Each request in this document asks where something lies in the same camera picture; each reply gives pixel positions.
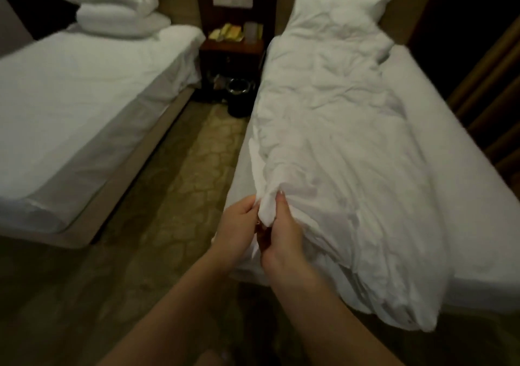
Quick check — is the reddish wooden nightstand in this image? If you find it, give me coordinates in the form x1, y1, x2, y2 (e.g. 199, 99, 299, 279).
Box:
199, 38, 267, 95

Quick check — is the person's right hand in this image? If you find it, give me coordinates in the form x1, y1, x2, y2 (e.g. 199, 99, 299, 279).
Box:
256, 191, 320, 291

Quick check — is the dark wooden column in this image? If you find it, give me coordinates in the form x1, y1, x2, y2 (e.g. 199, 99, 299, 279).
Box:
406, 0, 520, 99

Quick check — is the white switch panel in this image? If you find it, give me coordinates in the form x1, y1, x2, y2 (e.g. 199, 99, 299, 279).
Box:
213, 0, 255, 10

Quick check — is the person's left forearm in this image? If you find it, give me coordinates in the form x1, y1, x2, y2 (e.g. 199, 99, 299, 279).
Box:
97, 256, 241, 366

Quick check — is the pale green box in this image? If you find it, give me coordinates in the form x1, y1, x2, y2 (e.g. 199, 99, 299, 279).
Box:
244, 21, 265, 44

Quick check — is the brown curtain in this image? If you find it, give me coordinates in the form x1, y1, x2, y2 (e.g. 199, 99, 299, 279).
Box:
445, 16, 520, 200

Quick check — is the white bed sheet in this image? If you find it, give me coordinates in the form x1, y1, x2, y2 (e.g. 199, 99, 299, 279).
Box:
213, 37, 520, 314
0, 24, 206, 234

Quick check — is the person's left hand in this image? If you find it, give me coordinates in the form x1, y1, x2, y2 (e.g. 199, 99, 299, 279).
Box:
210, 194, 261, 269

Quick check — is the person's right forearm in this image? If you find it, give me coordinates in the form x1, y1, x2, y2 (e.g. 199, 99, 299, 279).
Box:
272, 276, 403, 366

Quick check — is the black trash bin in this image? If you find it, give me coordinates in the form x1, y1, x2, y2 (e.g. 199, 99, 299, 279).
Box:
226, 77, 258, 119

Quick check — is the yellow telephone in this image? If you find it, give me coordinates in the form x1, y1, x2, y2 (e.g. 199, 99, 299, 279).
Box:
208, 24, 245, 43

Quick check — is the white duvet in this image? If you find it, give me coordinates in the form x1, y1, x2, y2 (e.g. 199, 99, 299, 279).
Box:
248, 32, 454, 332
75, 0, 172, 40

